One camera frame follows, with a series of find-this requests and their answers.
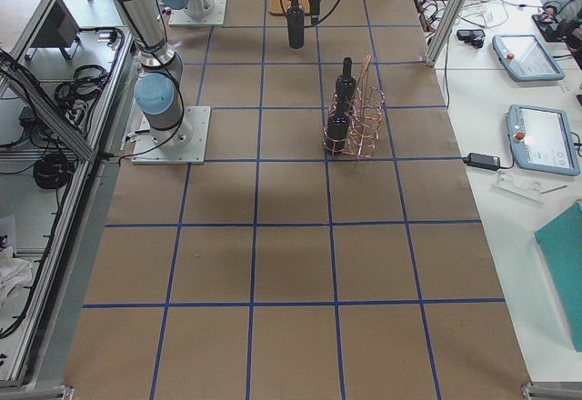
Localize black power adapter brick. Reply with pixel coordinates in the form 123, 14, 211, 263
463, 153, 501, 171

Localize far teach pendant tablet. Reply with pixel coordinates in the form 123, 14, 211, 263
492, 35, 565, 82

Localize copper wire bottle basket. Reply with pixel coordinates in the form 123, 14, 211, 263
322, 54, 385, 159

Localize teal box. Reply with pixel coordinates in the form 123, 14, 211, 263
535, 202, 581, 352

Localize near teach pendant tablet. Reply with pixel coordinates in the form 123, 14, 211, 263
507, 105, 580, 176

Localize dark wine bottle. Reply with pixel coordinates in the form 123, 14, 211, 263
325, 99, 349, 155
286, 4, 305, 49
335, 57, 356, 102

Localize teach pendant tablet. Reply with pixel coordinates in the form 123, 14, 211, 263
492, 35, 565, 82
507, 105, 580, 176

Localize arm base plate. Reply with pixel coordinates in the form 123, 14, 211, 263
169, 0, 227, 27
130, 106, 211, 165

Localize clear acrylic holder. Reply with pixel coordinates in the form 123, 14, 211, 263
492, 171, 544, 206

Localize aluminium frame post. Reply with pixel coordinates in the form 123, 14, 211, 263
425, 0, 466, 67

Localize coiled black cables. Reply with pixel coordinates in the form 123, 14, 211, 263
32, 152, 74, 191

